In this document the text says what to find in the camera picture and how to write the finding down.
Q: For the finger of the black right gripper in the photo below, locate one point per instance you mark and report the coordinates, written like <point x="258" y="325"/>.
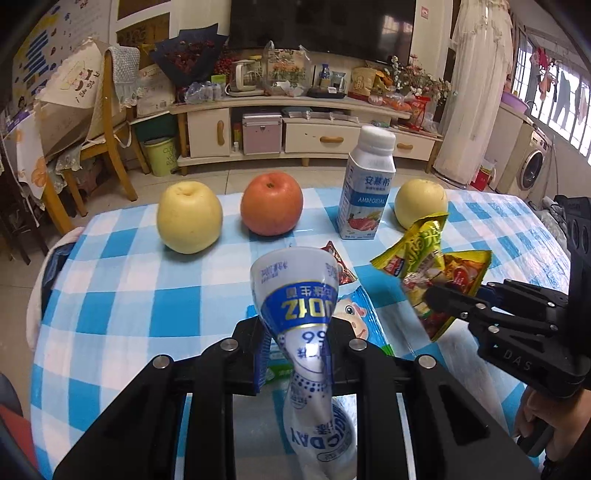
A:
<point x="476" y="309"/>

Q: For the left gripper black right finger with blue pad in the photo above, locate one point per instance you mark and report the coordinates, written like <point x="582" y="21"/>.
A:
<point x="415" y="420"/>

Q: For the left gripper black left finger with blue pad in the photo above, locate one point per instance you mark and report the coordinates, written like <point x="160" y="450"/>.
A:
<point x="171" y="403"/>

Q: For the yellow snack wrapper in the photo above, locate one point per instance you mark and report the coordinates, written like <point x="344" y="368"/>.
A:
<point x="418" y="260"/>

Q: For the blue cartoon snack wrapper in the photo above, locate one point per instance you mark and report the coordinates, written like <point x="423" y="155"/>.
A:
<point x="354" y="305"/>

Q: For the silver blue yogurt pouch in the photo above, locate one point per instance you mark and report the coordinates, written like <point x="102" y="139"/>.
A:
<point x="295" y="291"/>

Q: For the small red snack wrapper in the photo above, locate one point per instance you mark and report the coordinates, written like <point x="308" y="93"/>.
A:
<point x="346" y="276"/>

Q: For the person's right hand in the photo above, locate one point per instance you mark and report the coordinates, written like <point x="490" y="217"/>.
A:
<point x="569" y="418"/>

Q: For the yellow pear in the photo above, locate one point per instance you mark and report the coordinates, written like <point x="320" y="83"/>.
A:
<point x="419" y="198"/>

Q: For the front load washing machine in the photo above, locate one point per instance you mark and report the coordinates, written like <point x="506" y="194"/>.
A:
<point x="525" y="164"/>

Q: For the white yogurt drink bottle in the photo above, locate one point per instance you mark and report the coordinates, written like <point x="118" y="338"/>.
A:
<point x="368" y="181"/>

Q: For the large yellow apple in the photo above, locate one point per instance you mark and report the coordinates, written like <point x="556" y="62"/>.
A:
<point x="189" y="217"/>

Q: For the red orange apple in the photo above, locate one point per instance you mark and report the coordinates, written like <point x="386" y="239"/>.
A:
<point x="272" y="204"/>

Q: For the white curtain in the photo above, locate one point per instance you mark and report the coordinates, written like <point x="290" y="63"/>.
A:
<point x="484" y="54"/>

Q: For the green waste bin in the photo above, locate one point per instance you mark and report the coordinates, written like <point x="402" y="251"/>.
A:
<point x="162" y="155"/>

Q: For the pink storage box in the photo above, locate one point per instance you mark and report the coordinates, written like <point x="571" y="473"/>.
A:
<point x="262" y="133"/>

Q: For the cream tv cabinet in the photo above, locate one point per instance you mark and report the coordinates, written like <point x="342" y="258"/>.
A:
<point x="211" y="132"/>

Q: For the black flat television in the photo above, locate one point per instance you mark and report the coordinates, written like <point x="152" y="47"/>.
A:
<point x="375" y="30"/>

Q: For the dining table with cloth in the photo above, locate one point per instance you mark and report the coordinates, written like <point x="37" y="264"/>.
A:
<point x="25" y="164"/>

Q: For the white electric kettle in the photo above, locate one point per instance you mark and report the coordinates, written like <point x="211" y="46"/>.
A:
<point x="246" y="78"/>

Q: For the wooden chair with cushion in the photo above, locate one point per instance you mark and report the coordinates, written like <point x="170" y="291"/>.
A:
<point x="97" y="85"/>

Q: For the dark blue flower bouquet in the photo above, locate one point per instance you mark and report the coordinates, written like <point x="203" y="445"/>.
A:
<point x="190" y="56"/>

